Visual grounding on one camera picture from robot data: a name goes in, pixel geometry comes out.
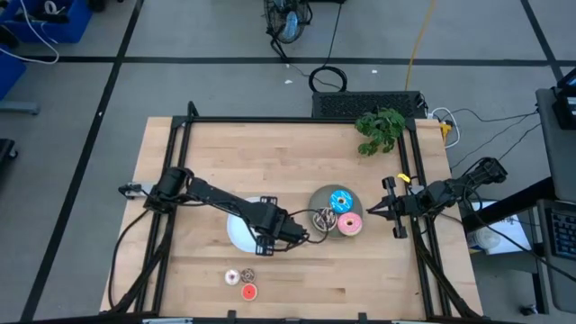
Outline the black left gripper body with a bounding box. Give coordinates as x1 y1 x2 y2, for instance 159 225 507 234
250 195 290 257

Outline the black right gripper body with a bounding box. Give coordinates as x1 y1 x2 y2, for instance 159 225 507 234
381 175 427 239

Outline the large chocolate donut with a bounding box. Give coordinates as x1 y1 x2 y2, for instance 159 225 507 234
312 206 338 233

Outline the large pink donut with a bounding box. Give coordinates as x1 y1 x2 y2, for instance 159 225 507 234
337 211 364 238

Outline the large blue donut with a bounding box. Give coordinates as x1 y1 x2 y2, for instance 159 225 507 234
328 189 355 215

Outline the white round plate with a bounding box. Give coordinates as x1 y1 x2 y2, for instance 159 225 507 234
226 196 271 254

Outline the grey-green round plate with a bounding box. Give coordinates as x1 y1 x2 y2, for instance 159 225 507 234
308 184 365 239

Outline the green leafy plant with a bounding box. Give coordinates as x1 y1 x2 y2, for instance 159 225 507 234
355 106 406 158

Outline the white paper sheet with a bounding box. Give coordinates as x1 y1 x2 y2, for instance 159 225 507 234
467 201 532 257

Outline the black perforated computer case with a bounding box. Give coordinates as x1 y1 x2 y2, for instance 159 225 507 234
311 91 428 120

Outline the black keyboard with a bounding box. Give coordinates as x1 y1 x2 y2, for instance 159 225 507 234
544 207 576 262

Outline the grey desk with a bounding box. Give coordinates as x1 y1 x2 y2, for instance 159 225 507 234
535 87 576 314

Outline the black monitor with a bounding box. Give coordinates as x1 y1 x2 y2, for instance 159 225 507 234
552 67 576 131

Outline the black floor fan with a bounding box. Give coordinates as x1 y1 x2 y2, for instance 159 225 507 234
263 0 313 62

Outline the large blue bin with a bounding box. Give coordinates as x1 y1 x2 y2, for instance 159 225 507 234
0 0 94 45

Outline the grey metal foot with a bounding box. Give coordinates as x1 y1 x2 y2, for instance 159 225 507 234
0 101 41 114

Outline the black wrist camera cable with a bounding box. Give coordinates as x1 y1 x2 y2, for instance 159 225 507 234
276 208 332 252

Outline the black cable bundle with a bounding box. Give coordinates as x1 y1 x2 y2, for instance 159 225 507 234
107 206 179 315
409 220 481 320

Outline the looped white power cable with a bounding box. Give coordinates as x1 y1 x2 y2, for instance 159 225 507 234
430 106 462 149

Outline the black aluminium table frame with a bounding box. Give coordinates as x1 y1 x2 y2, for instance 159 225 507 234
110 101 482 320

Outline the coiled black cable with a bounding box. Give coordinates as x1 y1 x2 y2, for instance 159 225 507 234
308 66 348 94

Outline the yellow cable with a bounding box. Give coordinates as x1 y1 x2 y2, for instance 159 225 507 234
404 0 437 91

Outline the long white cable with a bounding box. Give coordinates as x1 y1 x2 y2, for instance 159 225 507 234
0 0 60 65

